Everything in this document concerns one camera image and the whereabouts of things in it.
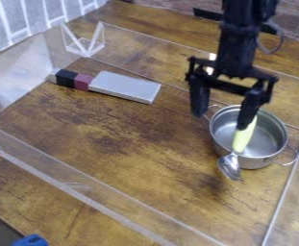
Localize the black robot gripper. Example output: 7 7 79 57
185 28 278 131

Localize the yellow handled metal spoon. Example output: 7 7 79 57
217 118 257 181

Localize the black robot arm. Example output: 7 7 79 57
185 0 280 131

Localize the silver metal pot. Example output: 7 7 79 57
202 104 299 170

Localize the grey block with coloured end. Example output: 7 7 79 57
47 68 161 105

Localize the clear acrylic triangle stand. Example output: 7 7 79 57
60 22 106 58

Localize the blue object at corner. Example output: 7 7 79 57
12 234 50 246

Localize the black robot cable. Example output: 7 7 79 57
256 18 286 56

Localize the black wall strip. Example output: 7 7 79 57
193 8 278 35

